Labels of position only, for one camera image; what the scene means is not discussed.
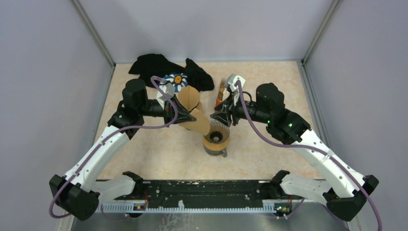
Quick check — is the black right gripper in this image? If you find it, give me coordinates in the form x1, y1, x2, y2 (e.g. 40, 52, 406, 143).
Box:
210, 90, 271, 127

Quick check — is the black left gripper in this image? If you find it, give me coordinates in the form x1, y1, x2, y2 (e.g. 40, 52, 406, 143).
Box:
138, 93, 196, 127

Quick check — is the brown paper coffee filter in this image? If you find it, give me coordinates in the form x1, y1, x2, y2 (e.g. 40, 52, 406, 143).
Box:
177, 86, 203, 112

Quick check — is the orange coffee filter box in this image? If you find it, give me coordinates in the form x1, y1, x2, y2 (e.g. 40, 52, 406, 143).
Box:
215, 78, 230, 106

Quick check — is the smoky glass pitcher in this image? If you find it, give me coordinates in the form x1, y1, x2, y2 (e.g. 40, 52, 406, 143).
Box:
206, 149, 228, 157

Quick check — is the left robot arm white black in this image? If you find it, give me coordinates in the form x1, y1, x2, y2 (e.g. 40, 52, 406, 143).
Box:
49, 79, 211, 221

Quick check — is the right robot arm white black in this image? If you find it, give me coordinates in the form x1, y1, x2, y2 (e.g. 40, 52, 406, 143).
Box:
225, 81, 379, 221

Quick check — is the black cloth with flower print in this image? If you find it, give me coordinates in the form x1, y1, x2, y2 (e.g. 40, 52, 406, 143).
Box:
128, 53, 215, 92

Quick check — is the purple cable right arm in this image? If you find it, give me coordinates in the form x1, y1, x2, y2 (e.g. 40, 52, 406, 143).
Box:
235, 79, 383, 231

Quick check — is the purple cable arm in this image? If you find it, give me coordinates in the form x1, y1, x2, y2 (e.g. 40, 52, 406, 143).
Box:
235, 79, 383, 231
48, 75, 179, 221

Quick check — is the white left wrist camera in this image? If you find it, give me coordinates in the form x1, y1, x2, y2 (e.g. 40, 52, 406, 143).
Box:
156, 83, 175, 109

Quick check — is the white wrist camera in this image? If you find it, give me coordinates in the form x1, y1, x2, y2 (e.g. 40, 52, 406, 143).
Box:
156, 83, 175, 109
224, 74, 246, 106

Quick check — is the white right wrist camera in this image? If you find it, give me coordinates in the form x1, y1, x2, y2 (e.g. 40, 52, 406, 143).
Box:
224, 74, 246, 106

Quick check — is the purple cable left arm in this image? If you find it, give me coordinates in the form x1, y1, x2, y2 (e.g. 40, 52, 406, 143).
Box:
48, 75, 179, 221

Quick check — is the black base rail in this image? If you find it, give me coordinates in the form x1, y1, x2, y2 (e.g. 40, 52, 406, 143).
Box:
141, 180, 290, 209

